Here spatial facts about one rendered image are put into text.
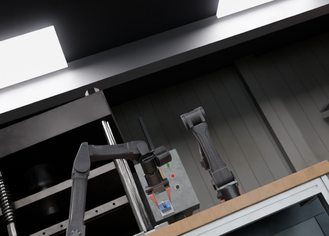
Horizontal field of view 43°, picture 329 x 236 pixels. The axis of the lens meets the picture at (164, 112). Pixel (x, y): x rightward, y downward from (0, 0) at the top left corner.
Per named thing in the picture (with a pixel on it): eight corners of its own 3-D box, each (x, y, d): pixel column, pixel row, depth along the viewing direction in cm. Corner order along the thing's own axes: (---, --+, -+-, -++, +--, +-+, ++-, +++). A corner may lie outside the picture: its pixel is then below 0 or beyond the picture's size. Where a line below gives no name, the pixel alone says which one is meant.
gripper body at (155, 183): (146, 191, 173) (139, 175, 173) (168, 181, 174) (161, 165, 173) (146, 194, 167) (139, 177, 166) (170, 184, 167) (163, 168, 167)
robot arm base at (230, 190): (202, 199, 157) (204, 194, 150) (249, 180, 160) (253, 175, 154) (211, 219, 153) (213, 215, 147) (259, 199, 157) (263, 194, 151)
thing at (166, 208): (171, 206, 160) (166, 193, 162) (159, 211, 159) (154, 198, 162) (175, 213, 172) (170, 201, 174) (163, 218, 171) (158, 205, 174)
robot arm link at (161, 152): (168, 165, 177) (153, 142, 181) (174, 156, 170) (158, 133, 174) (146, 177, 172) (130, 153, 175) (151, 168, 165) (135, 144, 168)
